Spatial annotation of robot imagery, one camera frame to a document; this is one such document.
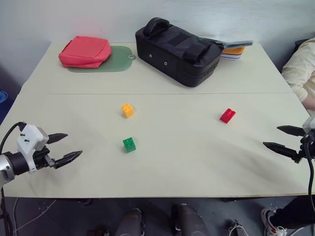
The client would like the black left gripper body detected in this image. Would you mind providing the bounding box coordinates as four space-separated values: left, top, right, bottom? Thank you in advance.
32 145 56 171

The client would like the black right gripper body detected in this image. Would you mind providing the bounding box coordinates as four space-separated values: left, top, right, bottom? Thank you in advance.
291 129 315 165

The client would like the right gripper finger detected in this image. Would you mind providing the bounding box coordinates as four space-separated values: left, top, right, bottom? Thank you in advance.
276 125 308 138
262 141 300 162

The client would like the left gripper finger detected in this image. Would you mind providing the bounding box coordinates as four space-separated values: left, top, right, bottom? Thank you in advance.
53 150 83 170
47 133 69 145

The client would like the person's bare hand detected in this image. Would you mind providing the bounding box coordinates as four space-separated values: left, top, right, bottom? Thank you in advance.
304 93 315 110

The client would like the red toy brick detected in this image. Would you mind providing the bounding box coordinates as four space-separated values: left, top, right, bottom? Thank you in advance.
219 108 236 123

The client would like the green toy brick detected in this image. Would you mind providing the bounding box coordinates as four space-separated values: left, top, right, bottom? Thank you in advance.
122 136 137 154

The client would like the person's cream sleeved arm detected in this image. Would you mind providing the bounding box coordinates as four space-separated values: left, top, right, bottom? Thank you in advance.
281 36 315 103

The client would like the person's black trouser leg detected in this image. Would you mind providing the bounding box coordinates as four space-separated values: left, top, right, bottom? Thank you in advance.
273 193 315 230

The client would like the white sneaker with red trim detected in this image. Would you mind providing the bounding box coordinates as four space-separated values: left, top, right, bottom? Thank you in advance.
260 207 288 236

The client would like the orange toy brick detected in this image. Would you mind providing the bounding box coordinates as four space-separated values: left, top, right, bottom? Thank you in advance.
121 103 135 119

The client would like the grey rounded shape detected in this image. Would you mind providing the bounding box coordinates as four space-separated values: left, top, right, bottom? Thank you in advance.
115 207 145 236

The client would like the grey laced shoe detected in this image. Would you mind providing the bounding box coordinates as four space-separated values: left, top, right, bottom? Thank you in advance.
228 219 250 236

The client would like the red fabric pouch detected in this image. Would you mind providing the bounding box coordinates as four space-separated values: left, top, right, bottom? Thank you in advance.
58 35 112 69

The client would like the orange and white notebook stack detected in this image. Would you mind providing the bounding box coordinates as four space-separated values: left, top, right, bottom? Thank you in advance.
220 45 247 61

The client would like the green cutting mat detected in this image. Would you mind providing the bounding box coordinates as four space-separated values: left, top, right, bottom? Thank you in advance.
66 45 136 74

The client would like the grey flat folder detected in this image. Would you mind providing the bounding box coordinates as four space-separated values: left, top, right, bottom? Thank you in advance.
199 36 254 49

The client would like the dark rounded shape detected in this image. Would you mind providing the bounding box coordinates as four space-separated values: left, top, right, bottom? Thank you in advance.
171 203 207 236

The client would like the black carry bag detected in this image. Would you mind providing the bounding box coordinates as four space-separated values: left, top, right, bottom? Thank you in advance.
134 17 222 88

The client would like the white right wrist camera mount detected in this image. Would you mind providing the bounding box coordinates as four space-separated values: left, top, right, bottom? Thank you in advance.
302 117 315 136

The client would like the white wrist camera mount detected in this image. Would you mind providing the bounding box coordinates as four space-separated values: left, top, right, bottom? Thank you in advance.
302 117 315 136
16 124 49 174

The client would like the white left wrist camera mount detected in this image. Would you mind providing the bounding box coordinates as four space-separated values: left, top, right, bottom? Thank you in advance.
16 124 49 174

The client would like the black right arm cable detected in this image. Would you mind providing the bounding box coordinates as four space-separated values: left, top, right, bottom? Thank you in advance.
303 136 315 198

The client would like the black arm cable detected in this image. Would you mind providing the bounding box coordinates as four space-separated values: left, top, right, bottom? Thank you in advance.
0 121 27 154
303 136 315 198

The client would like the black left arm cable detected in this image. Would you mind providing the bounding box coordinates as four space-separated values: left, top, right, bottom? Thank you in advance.
0 121 27 154

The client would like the white floor cable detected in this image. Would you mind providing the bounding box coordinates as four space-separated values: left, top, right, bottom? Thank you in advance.
11 198 58 233

